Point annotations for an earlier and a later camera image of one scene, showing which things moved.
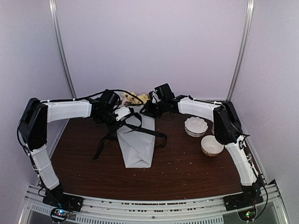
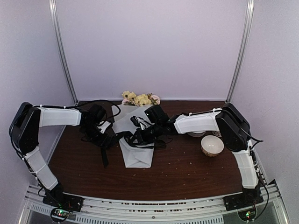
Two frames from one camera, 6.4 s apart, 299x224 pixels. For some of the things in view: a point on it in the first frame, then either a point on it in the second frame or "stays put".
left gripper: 109,126 -> 98,143
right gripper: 149,111 -> 142,139
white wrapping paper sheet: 137,147 stays put
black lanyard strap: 138,128 -> 104,142
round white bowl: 210,147 stays put
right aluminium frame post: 247,23 stays put
